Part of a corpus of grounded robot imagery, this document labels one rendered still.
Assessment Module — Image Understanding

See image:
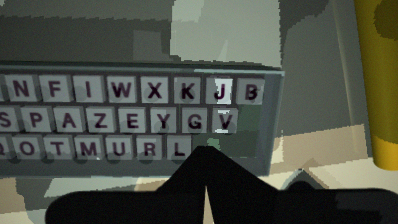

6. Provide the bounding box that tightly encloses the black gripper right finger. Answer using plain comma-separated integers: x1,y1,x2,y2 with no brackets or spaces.
205,146,398,224

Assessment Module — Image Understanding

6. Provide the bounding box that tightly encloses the grey keyboard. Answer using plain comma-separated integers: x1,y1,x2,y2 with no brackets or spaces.
0,60,286,179

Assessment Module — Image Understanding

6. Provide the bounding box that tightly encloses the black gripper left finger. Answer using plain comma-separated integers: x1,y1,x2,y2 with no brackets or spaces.
44,146,207,224

